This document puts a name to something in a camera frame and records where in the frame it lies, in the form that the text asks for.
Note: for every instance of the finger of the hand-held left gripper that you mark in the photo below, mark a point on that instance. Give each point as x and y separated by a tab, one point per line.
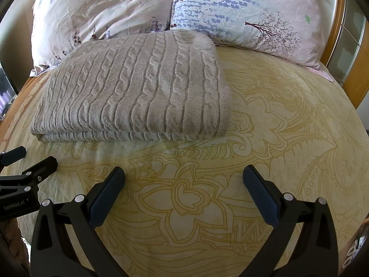
14	155
46	166

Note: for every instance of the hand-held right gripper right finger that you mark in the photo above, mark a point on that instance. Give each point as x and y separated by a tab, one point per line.
263	199

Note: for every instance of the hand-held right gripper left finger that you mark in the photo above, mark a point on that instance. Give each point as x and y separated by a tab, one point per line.
102	202

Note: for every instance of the yellow patterned bed sheet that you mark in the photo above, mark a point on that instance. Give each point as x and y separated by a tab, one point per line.
216	179

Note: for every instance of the dark furniture piece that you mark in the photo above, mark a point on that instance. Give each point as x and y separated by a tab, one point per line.
5	98

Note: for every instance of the dark printed object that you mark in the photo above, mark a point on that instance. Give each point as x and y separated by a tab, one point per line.
354	251

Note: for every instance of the blue and pink floral pillow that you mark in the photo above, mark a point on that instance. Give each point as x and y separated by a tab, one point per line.
248	14

